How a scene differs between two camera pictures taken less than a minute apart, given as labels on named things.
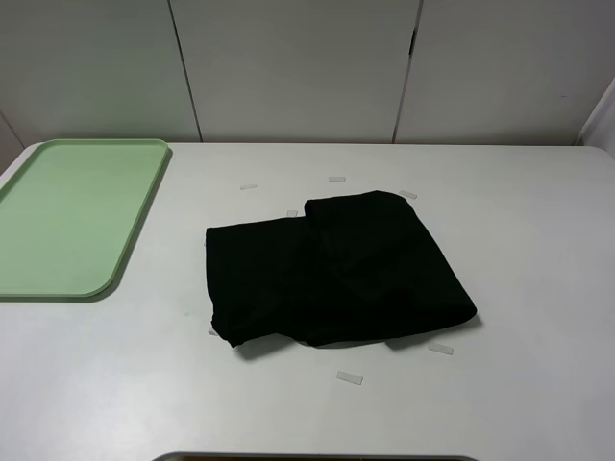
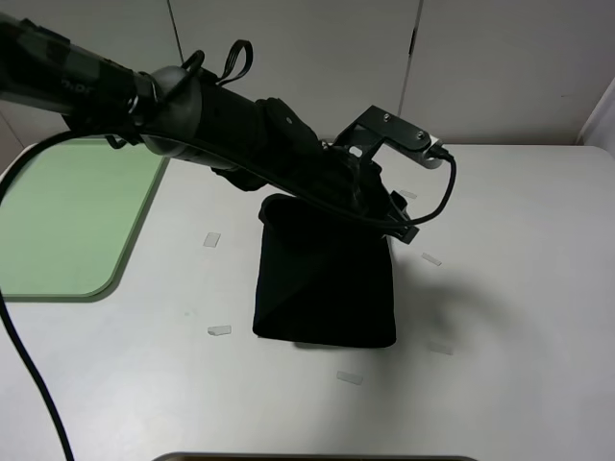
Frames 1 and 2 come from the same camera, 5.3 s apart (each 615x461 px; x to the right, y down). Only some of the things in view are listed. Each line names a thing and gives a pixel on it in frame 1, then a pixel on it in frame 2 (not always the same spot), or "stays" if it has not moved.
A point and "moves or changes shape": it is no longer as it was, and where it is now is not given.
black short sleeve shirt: x=356 y=268 moves or changes shape
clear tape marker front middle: x=349 y=377 stays
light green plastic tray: x=69 y=211 stays
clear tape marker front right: x=441 y=349 stays
